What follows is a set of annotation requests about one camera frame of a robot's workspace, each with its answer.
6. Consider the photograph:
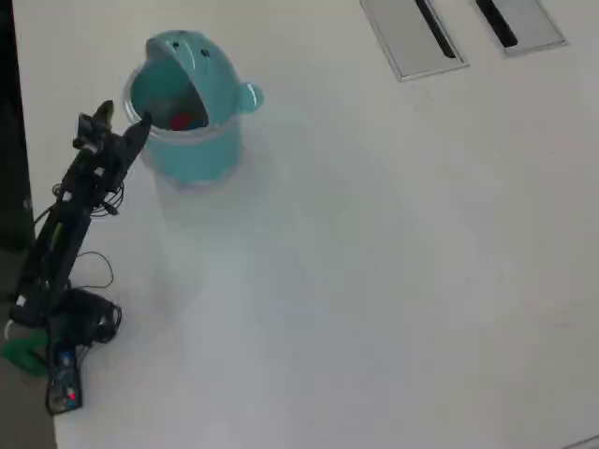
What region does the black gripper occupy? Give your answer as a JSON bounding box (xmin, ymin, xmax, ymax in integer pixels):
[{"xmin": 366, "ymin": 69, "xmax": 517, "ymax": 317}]
[{"xmin": 86, "ymin": 99, "xmax": 153, "ymax": 179}]

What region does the red lego block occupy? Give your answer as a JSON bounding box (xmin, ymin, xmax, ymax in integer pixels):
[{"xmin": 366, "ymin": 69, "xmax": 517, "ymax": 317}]
[{"xmin": 168, "ymin": 110, "xmax": 193, "ymax": 132}]

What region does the teal whale-shaped bin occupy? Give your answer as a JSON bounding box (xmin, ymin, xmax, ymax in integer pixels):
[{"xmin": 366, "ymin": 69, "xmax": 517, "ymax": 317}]
[{"xmin": 122, "ymin": 30, "xmax": 266, "ymax": 188}]

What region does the green table clamp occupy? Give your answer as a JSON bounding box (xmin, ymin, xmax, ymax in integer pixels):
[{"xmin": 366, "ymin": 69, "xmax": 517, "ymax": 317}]
[{"xmin": 1, "ymin": 334, "xmax": 51, "ymax": 375}]

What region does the blue controller circuit board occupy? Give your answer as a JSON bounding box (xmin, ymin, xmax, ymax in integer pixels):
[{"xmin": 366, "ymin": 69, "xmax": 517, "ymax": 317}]
[{"xmin": 45, "ymin": 343, "xmax": 84, "ymax": 415}]

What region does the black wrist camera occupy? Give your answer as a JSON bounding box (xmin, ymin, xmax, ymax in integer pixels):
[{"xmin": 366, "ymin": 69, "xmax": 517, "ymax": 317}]
[{"xmin": 72, "ymin": 111, "xmax": 99, "ymax": 153}]

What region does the large grey cable grommet plate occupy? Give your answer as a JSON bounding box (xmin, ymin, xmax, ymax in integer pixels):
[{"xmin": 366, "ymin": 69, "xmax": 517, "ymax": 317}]
[{"xmin": 358, "ymin": 0, "xmax": 469, "ymax": 83}]

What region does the small grey cable grommet plate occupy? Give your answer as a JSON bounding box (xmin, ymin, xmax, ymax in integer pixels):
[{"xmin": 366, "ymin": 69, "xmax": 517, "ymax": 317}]
[{"xmin": 472, "ymin": 0, "xmax": 570, "ymax": 57}]

